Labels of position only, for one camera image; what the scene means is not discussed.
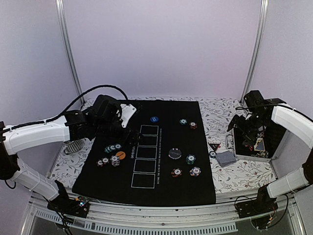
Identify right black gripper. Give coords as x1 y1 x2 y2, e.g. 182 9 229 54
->
228 112 268 146

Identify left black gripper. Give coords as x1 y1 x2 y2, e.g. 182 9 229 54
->
94 119 145 148

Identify orange big blind button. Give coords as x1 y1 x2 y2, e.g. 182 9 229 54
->
116 151 126 160

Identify spread teal poker chips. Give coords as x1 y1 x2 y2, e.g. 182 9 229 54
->
105 143 122 153

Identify blue small blind button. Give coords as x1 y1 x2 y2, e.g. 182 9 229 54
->
150 116 159 123

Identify orange chip pair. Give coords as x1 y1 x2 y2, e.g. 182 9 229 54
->
96 157 110 167

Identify black dealer button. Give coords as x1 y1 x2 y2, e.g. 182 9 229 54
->
168 148 182 160

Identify orange chip stack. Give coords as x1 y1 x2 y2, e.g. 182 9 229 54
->
171 168 182 178
189 122 197 129

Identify teal poker chip stack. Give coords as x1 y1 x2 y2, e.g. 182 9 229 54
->
186 155 196 165

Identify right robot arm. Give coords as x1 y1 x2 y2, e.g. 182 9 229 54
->
227 90 313 213

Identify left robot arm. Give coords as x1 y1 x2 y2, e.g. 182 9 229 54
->
0 95 139 212

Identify blue playing card deck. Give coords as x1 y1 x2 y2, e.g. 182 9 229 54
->
216 151 237 167

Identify black triangular chip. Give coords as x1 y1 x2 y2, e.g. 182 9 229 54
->
209 143 220 151

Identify aluminium poker case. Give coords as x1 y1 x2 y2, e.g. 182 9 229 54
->
232 117 289 162

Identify black poker felt mat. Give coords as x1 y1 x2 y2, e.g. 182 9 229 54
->
72 100 216 207

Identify striped metal cup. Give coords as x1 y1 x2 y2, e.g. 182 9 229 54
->
63 140 84 155

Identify white poker chip stack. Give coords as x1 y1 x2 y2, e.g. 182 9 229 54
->
189 166 201 177

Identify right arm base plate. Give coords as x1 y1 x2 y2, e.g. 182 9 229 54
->
234 195 278 218

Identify front aluminium rail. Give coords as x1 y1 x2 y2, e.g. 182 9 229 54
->
21 189 308 235

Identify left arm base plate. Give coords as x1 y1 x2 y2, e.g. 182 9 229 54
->
47 195 90 218

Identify right aluminium frame post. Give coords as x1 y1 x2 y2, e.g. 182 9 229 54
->
242 0 269 99

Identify aluminium frame post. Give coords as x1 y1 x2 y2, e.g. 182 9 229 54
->
242 0 269 99
55 0 83 95

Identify left aluminium frame post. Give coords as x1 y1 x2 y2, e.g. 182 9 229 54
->
55 0 83 95

